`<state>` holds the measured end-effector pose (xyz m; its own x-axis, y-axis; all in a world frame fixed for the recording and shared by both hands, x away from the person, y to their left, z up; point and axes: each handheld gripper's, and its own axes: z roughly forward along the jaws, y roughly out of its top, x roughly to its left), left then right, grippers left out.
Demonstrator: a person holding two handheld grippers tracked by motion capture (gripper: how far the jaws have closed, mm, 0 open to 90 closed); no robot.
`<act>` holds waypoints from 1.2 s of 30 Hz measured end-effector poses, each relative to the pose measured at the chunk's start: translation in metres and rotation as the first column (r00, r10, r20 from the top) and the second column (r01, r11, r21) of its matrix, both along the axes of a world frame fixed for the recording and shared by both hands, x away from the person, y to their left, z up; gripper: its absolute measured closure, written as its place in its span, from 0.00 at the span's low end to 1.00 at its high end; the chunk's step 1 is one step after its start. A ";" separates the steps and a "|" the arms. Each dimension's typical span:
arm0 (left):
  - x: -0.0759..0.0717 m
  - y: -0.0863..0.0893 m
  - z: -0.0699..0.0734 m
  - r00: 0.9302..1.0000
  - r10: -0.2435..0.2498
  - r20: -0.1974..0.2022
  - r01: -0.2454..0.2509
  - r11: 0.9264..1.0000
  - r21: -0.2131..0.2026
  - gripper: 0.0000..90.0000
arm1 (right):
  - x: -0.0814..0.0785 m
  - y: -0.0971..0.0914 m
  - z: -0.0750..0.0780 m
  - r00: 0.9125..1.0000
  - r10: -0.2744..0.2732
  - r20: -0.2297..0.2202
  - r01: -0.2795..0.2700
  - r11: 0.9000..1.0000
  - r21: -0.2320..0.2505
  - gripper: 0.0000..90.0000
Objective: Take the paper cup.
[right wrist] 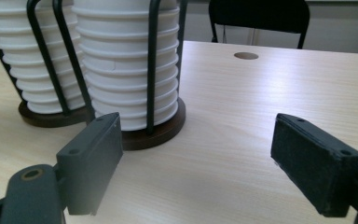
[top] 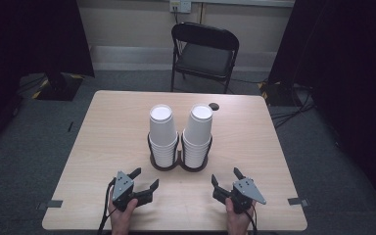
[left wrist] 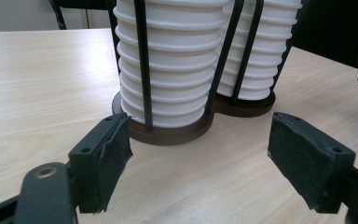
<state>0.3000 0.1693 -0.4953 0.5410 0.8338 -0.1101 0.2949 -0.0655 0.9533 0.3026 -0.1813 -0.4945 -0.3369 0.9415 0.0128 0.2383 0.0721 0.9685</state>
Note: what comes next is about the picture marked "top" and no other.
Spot person's right hand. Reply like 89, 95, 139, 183
224, 197, 258, 235

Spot black curtain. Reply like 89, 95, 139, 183
267, 0, 376, 210

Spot black folding chair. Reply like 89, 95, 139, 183
170, 22, 241, 95

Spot grey tape strip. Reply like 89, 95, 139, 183
35, 199, 64, 212
287, 197, 310, 208

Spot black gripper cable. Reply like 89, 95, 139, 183
244, 203, 259, 235
97, 177, 118, 235

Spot white wall socket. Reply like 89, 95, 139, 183
168, 0, 193, 15

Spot person's left hand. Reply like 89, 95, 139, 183
108, 195, 139, 235

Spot black floor cables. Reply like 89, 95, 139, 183
268, 83, 316, 129

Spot dark double cup holder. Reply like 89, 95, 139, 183
147, 131, 213, 173

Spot stack of white cups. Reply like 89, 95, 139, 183
148, 103, 179, 168
181, 103, 214, 169

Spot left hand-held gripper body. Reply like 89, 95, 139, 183
112, 170, 145, 212

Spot black stand base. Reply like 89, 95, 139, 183
31, 71, 85, 102
258, 80, 296, 108

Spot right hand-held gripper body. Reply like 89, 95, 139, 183
229, 177, 268, 215

